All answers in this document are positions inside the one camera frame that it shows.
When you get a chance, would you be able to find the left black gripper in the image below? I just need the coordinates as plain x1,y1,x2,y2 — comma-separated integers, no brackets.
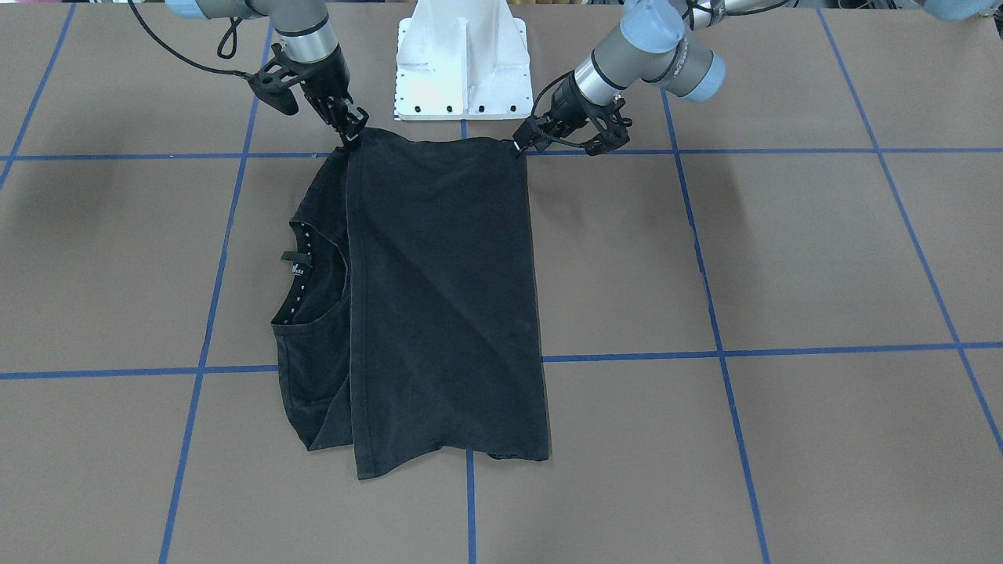
513,74,633,158

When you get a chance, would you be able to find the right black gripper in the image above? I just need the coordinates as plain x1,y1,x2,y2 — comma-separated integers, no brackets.
296,51,369,150

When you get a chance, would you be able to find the black graphic t-shirt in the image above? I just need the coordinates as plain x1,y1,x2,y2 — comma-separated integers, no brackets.
271,128,551,479

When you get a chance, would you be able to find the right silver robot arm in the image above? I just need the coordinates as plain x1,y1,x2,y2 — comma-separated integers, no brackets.
166,1,368,151

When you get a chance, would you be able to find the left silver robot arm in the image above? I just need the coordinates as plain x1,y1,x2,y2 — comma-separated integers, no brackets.
515,1,1001,157

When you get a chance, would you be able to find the brown paper table cover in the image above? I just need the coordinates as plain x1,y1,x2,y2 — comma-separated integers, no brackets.
1,2,1002,563

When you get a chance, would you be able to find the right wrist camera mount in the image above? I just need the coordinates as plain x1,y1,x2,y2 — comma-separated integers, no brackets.
247,43,300,117

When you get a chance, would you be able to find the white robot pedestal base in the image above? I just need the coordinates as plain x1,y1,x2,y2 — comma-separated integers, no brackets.
394,1,534,121

